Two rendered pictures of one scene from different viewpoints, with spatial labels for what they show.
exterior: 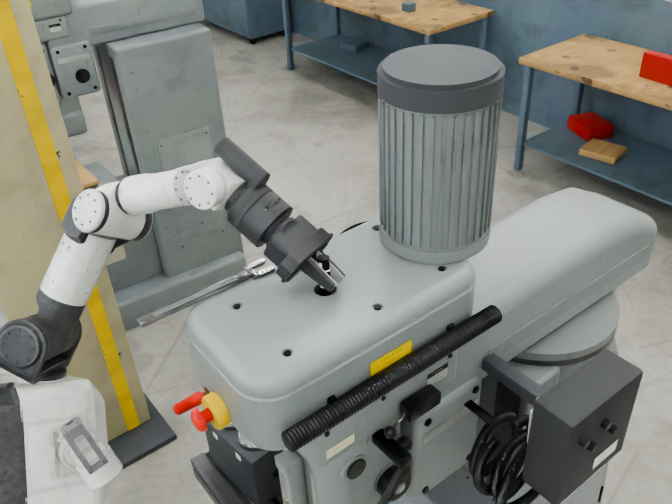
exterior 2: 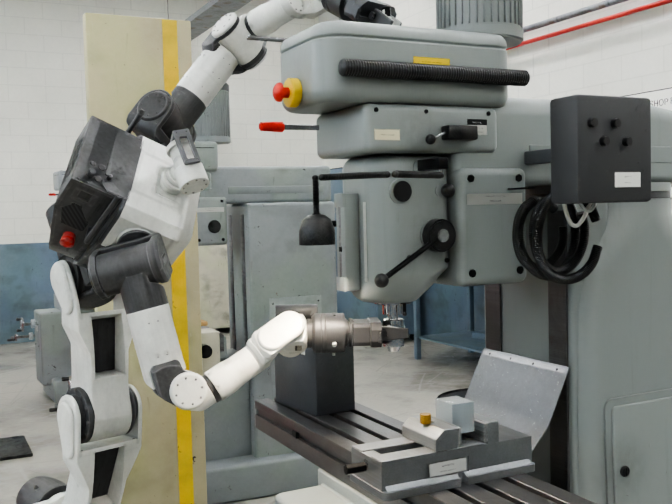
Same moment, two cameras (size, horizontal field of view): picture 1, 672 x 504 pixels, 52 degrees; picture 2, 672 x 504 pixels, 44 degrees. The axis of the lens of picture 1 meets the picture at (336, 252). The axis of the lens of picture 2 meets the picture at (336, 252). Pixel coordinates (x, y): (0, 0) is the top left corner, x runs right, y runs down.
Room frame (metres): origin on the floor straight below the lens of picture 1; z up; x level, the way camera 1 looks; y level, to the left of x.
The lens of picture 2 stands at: (-0.91, -0.15, 1.52)
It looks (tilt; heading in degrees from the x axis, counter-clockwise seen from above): 3 degrees down; 9
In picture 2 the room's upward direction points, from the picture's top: 2 degrees counter-clockwise
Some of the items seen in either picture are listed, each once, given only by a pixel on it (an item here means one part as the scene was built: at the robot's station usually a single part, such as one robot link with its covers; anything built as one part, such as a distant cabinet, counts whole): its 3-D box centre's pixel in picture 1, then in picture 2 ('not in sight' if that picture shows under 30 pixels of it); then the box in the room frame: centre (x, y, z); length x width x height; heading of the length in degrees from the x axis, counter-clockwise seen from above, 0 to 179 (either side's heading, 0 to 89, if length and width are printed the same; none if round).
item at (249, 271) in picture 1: (207, 292); (299, 41); (0.91, 0.22, 1.89); 0.24 x 0.04 x 0.01; 125
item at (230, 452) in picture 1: (247, 449); (313, 369); (1.26, 0.27, 1.09); 0.22 x 0.12 x 0.20; 42
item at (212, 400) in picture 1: (215, 410); (292, 92); (0.77, 0.21, 1.76); 0.06 x 0.02 x 0.06; 36
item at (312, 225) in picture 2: not in sight; (316, 229); (0.70, 0.15, 1.48); 0.07 x 0.07 x 0.06
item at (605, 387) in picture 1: (583, 428); (603, 150); (0.81, -0.42, 1.62); 0.20 x 0.09 x 0.21; 126
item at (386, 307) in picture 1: (334, 321); (393, 74); (0.92, 0.01, 1.81); 0.47 x 0.26 x 0.16; 126
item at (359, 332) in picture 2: not in sight; (352, 333); (0.89, 0.11, 1.24); 0.13 x 0.12 x 0.10; 12
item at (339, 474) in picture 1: (339, 453); (392, 228); (0.91, 0.02, 1.47); 0.21 x 0.19 x 0.32; 36
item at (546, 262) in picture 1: (512, 279); (563, 145); (1.20, -0.38, 1.66); 0.80 x 0.23 x 0.20; 126
